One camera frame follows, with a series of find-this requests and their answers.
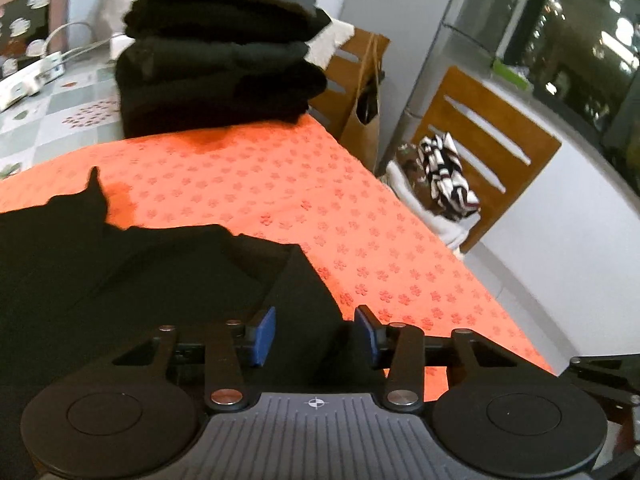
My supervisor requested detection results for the white cable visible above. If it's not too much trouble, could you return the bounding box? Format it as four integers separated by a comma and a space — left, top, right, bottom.
45, 21, 123, 63

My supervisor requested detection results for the white cushion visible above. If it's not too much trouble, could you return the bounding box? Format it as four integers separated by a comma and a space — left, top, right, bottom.
384, 160, 473, 261

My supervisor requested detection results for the black white striped cloth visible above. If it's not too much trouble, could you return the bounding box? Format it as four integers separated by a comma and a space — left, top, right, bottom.
397, 132, 482, 222

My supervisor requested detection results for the stack of folded dark clothes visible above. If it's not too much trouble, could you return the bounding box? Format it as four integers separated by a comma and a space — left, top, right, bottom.
114, 0, 333, 139

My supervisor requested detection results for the black garment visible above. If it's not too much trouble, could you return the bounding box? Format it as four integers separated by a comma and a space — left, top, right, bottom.
0, 166, 346, 480

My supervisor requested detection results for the white fuzzy cloth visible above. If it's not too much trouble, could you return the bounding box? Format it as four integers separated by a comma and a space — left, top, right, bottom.
304, 17, 357, 68

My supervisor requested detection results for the checkered leaf-print tablecloth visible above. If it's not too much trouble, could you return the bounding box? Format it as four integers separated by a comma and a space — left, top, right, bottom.
0, 57, 126, 181

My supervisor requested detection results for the orange flower-print mat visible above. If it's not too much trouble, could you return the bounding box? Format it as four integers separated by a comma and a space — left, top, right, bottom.
0, 114, 558, 396

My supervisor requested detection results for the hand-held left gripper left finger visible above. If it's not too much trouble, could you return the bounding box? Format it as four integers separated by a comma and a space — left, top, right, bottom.
111, 306, 277, 409

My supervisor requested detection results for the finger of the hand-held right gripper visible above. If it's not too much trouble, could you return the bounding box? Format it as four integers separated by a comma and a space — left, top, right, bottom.
567, 354, 640, 401

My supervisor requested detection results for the green object on sill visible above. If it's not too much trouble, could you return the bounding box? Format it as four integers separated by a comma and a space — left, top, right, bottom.
492, 57, 533, 92

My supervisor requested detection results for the dark glass window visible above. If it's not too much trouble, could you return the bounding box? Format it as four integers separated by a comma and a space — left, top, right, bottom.
440, 0, 640, 171

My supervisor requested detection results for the brown paper bag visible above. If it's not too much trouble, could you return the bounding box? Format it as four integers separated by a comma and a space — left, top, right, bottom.
340, 32, 392, 171

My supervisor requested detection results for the white power strip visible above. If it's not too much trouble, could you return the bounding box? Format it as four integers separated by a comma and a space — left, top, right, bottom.
0, 50, 67, 111

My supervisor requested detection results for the white plastic-covered appliance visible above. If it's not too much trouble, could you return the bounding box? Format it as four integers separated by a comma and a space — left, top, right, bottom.
94, 0, 151, 58

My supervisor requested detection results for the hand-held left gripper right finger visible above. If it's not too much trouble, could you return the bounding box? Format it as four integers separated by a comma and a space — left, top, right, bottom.
354, 305, 503, 409

